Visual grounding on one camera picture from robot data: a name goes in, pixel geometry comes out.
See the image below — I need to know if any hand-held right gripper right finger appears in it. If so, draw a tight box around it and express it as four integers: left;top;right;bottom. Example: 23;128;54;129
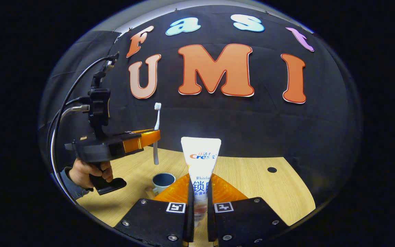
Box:
207;173;290;247

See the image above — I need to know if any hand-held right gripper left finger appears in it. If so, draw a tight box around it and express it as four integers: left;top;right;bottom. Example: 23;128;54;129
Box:
113;173;195;247

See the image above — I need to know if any white toothbrush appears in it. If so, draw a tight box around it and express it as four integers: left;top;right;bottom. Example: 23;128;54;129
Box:
153;102;162;165

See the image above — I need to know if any grey cup with wooden handle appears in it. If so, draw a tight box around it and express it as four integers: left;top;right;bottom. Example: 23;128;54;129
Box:
145;173;176;200

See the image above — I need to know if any white toothpaste tube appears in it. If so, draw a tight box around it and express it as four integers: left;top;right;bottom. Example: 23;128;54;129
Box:
181;137;222;227

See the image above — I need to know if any wooden desktop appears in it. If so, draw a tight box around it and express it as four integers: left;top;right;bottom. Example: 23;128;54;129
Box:
76;146;316;247

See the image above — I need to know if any black backdrop cloth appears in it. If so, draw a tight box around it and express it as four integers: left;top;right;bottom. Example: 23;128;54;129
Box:
38;4;362;206

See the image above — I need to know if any grey cable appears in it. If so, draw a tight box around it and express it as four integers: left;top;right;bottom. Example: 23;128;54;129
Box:
49;105;90;203

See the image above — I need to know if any black cable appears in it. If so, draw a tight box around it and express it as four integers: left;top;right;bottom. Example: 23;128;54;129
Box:
47;53;120;186

